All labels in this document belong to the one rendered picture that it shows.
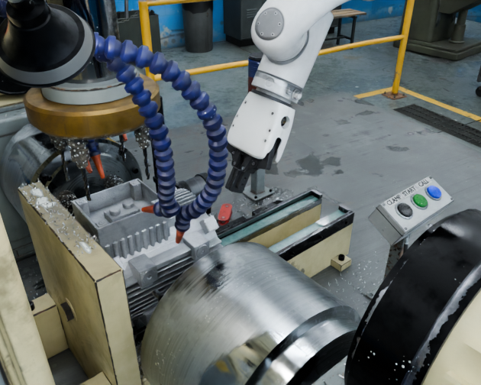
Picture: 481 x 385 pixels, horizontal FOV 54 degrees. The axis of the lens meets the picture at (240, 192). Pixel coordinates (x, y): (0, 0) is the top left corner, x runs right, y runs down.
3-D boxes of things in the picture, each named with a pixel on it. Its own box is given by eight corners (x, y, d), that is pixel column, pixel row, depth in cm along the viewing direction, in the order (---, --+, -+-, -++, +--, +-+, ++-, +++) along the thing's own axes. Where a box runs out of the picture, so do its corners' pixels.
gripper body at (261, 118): (309, 107, 79) (282, 168, 81) (267, 91, 85) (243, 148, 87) (282, 93, 73) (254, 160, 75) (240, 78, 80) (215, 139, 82)
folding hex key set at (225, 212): (228, 226, 128) (227, 221, 127) (217, 225, 129) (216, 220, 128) (233, 208, 136) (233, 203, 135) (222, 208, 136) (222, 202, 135)
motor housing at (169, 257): (130, 353, 77) (114, 263, 67) (84, 289, 90) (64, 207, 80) (227, 299, 88) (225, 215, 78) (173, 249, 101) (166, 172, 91)
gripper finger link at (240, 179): (266, 164, 80) (251, 199, 82) (254, 157, 82) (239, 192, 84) (254, 160, 78) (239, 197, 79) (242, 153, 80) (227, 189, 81)
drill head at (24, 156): (58, 292, 90) (27, 179, 77) (-5, 204, 117) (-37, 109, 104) (169, 241, 104) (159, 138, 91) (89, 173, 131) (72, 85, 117)
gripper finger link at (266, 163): (283, 163, 77) (257, 175, 80) (276, 121, 79) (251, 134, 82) (279, 162, 76) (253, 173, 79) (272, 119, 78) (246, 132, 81)
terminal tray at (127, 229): (105, 268, 72) (98, 231, 68) (78, 236, 79) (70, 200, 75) (172, 239, 78) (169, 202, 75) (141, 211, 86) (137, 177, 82)
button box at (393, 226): (391, 247, 88) (407, 231, 84) (366, 218, 90) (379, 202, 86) (440, 214, 97) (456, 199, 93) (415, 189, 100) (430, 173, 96)
